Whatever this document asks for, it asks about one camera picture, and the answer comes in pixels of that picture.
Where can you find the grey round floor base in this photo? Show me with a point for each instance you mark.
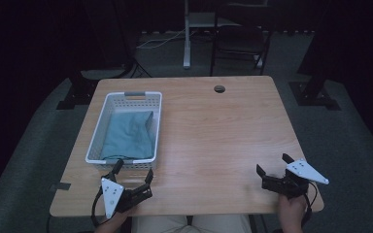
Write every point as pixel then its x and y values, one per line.
pixel 102 73

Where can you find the person's leg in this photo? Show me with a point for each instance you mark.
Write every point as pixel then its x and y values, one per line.
pixel 160 225
pixel 221 225

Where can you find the dark tape strip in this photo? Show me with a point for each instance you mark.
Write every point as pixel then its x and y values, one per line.
pixel 60 186

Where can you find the person's left hand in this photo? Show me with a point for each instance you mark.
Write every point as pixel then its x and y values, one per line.
pixel 119 217

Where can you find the black tripod stand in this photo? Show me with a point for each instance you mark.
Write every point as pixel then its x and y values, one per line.
pixel 132 61

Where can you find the person's right leg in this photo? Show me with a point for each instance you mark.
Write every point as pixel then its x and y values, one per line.
pixel 221 225

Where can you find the black metal stand base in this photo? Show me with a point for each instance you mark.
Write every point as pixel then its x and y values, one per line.
pixel 77 93

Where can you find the teal cloth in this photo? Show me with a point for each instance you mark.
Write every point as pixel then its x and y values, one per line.
pixel 129 136

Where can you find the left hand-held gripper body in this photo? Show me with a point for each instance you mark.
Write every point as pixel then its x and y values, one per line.
pixel 112 193

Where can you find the black folding chair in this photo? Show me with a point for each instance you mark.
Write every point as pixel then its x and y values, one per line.
pixel 239 40

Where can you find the black metal stand with foot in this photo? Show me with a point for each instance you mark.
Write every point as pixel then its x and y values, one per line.
pixel 314 90

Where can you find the person's right hand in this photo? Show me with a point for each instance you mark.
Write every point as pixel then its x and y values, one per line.
pixel 291 210

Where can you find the person's left leg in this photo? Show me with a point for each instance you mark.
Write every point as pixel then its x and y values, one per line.
pixel 160 225

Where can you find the white perforated plastic basket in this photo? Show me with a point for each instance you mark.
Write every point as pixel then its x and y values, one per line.
pixel 128 129

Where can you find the white desk frame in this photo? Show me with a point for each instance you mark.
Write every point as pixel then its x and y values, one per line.
pixel 186 39

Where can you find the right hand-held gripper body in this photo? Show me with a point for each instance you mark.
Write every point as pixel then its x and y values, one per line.
pixel 299 174

